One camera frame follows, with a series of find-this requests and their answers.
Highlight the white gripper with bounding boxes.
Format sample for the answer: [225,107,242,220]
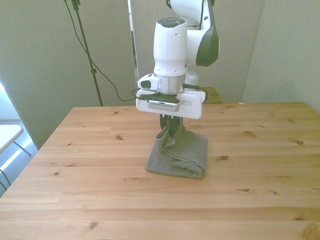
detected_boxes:
[135,89,204,134]

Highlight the grey terry towel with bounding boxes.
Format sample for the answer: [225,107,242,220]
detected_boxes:
[145,121,209,179]

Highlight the white upright board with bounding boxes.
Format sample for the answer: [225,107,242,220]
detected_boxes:
[127,0,141,81]

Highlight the white folding table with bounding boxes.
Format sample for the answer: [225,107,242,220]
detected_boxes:
[0,124,33,191]

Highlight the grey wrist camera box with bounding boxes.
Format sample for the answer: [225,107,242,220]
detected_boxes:
[139,93,181,113]

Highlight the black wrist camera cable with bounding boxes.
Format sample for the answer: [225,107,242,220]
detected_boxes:
[130,87,151,103]

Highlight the black stand cable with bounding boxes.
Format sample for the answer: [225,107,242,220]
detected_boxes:
[62,0,138,102]

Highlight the black camera stand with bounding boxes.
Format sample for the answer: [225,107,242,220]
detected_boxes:
[70,0,104,107]

